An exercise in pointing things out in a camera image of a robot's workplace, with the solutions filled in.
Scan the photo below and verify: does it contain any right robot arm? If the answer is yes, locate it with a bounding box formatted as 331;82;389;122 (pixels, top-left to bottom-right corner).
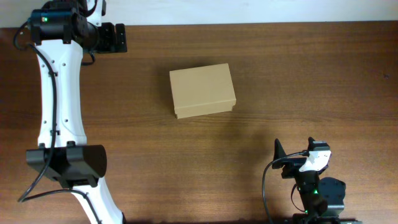
272;137;346;223

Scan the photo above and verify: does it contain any brown cardboard box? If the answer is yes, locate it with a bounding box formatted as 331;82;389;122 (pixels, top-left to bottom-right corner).
170;63;236;119

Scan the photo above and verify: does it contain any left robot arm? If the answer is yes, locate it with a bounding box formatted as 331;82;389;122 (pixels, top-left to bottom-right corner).
26;1;127;223

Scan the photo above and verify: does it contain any right black camera cable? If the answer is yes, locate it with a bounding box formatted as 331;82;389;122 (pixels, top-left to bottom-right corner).
261;150;310;224

